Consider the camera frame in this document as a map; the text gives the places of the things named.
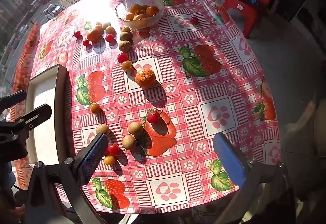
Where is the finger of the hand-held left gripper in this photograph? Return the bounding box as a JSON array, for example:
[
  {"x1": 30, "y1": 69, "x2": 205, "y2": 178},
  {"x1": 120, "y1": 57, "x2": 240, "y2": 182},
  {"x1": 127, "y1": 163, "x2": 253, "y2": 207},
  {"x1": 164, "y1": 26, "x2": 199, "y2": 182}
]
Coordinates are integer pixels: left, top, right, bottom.
[
  {"x1": 0, "y1": 90, "x2": 28, "y2": 112},
  {"x1": 16, "y1": 103, "x2": 53, "y2": 126}
]

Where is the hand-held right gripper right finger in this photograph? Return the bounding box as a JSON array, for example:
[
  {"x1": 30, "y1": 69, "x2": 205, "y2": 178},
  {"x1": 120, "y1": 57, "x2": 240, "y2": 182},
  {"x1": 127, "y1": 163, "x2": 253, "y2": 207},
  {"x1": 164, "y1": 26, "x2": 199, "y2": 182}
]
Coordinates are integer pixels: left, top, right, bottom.
[{"x1": 213, "y1": 132, "x2": 296, "y2": 224}]

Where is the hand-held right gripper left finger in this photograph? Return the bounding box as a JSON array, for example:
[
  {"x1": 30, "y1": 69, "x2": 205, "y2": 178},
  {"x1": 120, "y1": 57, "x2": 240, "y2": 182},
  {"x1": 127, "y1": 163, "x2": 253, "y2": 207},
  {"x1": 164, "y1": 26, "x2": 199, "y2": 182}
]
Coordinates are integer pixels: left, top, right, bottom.
[{"x1": 24, "y1": 133, "x2": 109, "y2": 224}]

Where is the white tray with dark rim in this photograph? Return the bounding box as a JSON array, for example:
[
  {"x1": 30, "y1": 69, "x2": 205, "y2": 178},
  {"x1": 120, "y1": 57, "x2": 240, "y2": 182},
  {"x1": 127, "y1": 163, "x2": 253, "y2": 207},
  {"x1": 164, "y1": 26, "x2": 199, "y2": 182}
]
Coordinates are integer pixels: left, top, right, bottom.
[{"x1": 25, "y1": 64, "x2": 70, "y2": 166}]

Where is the red cherry tomato with stem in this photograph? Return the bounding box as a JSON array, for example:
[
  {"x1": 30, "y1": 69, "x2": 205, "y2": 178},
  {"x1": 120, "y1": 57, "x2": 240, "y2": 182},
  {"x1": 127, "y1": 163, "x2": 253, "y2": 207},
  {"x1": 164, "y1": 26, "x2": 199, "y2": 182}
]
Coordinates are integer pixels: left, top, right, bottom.
[{"x1": 147, "y1": 111, "x2": 162, "y2": 124}]

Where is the mandarin orange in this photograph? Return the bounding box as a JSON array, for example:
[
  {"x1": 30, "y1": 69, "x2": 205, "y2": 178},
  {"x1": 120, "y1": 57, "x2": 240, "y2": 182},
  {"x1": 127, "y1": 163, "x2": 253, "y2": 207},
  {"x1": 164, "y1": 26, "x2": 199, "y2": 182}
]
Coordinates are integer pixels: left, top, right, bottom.
[
  {"x1": 87, "y1": 28, "x2": 102, "y2": 42},
  {"x1": 135, "y1": 68, "x2": 156, "y2": 88}
]

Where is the red checked strawberry tablecloth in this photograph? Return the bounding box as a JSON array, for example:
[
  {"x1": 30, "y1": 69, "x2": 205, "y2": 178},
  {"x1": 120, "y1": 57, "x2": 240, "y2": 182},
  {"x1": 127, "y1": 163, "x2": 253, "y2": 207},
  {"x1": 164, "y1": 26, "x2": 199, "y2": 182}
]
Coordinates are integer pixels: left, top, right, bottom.
[{"x1": 11, "y1": 0, "x2": 282, "y2": 214}]

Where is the white parked van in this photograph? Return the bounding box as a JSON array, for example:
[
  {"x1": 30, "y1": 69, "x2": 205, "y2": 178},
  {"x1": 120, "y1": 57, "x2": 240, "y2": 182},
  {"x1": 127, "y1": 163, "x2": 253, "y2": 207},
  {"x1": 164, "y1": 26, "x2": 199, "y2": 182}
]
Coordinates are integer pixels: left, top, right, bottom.
[{"x1": 43, "y1": 4, "x2": 63, "y2": 19}]

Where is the beige cushioned seat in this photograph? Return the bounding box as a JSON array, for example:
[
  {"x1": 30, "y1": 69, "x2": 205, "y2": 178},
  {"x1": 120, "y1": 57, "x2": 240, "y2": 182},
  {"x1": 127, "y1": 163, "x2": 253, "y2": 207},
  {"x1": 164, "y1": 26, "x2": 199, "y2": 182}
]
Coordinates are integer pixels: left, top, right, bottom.
[{"x1": 283, "y1": 97, "x2": 326, "y2": 189}]

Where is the pile of small oranges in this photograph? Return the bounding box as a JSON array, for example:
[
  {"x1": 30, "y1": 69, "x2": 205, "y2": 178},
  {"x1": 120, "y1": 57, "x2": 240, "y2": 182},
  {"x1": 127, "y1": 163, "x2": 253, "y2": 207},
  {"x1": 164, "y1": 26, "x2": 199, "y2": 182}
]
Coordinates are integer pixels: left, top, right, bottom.
[{"x1": 125, "y1": 4, "x2": 160, "y2": 21}]

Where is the red plastic chair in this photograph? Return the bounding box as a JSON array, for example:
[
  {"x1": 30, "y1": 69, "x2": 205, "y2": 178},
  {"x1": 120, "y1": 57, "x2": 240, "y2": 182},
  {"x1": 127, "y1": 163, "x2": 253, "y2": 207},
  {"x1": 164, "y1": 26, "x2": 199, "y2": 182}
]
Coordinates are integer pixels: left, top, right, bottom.
[{"x1": 222, "y1": 0, "x2": 271, "y2": 38}]

